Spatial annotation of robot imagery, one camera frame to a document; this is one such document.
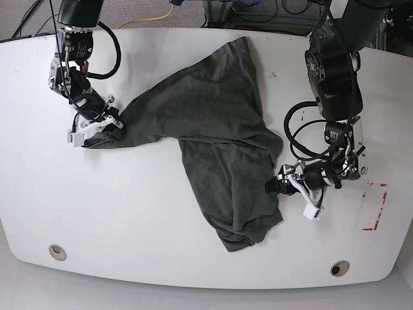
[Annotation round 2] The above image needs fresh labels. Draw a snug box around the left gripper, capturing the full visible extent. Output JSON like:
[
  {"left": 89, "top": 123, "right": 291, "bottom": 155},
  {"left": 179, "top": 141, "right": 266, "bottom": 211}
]
[{"left": 265, "top": 160, "right": 326, "bottom": 207}]

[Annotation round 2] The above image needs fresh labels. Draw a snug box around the yellow cable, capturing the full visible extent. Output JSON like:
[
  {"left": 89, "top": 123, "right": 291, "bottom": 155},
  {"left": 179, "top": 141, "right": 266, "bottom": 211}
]
[{"left": 116, "top": 0, "right": 177, "bottom": 30}]

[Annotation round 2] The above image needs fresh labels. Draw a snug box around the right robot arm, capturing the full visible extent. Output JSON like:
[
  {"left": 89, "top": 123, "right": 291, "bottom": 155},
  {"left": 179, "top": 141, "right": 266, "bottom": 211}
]
[{"left": 48, "top": 1, "right": 123, "bottom": 145}]

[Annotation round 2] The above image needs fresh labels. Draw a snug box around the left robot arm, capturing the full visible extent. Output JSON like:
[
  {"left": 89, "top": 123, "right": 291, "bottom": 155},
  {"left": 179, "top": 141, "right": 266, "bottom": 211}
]
[{"left": 265, "top": 1, "right": 395, "bottom": 209}]

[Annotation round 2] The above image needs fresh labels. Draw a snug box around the dark grey t-shirt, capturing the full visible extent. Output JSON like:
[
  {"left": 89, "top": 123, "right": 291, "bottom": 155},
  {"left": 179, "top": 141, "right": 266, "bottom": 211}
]
[{"left": 85, "top": 37, "right": 283, "bottom": 252}]

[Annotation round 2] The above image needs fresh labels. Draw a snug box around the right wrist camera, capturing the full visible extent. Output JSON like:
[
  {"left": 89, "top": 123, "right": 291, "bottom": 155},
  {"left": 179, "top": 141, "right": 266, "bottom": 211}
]
[{"left": 67, "top": 130, "right": 85, "bottom": 147}]

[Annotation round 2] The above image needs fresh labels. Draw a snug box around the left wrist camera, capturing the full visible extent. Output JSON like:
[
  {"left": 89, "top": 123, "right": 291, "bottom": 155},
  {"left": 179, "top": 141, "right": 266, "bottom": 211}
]
[{"left": 303, "top": 203, "right": 325, "bottom": 220}]

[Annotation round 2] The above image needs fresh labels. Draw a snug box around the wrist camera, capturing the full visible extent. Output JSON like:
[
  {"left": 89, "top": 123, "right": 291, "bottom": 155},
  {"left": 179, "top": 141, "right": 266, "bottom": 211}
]
[
  {"left": 303, "top": 203, "right": 325, "bottom": 220},
  {"left": 67, "top": 130, "right": 85, "bottom": 147}
]

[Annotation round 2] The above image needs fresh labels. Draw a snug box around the left table cable grommet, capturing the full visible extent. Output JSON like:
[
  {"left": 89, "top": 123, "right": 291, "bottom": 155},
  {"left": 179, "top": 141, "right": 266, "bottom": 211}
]
[{"left": 48, "top": 245, "right": 67, "bottom": 262}]

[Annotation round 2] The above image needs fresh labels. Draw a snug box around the red tape rectangle marking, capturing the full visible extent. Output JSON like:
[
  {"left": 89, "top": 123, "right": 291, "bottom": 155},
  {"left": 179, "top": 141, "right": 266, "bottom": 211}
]
[{"left": 358, "top": 183, "right": 388, "bottom": 231}]

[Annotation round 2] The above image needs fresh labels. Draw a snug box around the right table cable grommet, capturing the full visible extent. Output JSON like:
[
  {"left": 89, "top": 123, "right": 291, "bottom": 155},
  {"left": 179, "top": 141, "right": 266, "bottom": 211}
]
[{"left": 330, "top": 260, "right": 350, "bottom": 277}]

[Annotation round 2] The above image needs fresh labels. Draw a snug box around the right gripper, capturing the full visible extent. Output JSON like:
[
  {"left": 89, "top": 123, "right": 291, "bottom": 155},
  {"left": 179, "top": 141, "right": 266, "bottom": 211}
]
[{"left": 69, "top": 94, "right": 124, "bottom": 138}]

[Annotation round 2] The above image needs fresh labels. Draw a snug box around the table cable grommet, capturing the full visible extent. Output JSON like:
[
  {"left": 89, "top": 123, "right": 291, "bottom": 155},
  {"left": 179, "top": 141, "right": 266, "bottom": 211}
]
[
  {"left": 48, "top": 245, "right": 67, "bottom": 262},
  {"left": 330, "top": 260, "right": 350, "bottom": 277}
]

